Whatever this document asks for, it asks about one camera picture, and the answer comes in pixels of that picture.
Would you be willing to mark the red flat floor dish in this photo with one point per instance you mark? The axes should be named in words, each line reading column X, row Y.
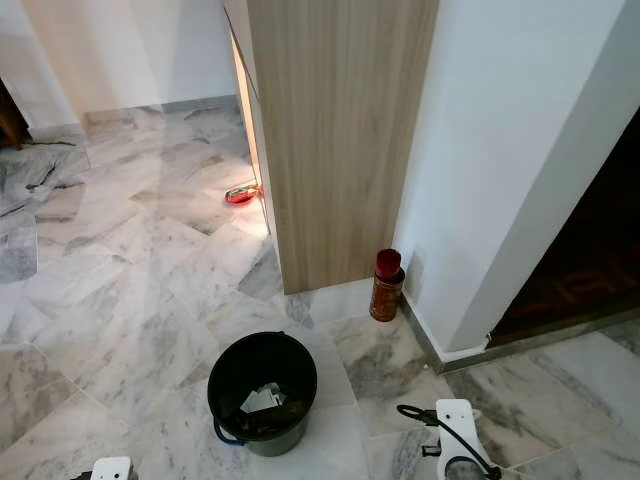
column 242, row 194

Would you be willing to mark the black plastic bucket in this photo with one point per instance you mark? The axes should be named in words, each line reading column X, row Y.
column 230, row 365

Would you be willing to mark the white paper scrap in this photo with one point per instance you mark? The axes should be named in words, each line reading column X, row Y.
column 260, row 400

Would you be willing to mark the tall light wooden cabinet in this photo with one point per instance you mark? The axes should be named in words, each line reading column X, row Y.
column 350, row 150

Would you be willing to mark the red capped spray can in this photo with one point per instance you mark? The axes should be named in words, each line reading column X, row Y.
column 386, row 290

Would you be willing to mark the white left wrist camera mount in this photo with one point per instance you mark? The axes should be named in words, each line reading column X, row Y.
column 112, row 468

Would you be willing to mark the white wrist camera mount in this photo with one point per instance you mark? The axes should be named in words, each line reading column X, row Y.
column 460, row 430
column 112, row 468

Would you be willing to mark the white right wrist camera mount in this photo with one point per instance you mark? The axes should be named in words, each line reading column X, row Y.
column 460, row 430

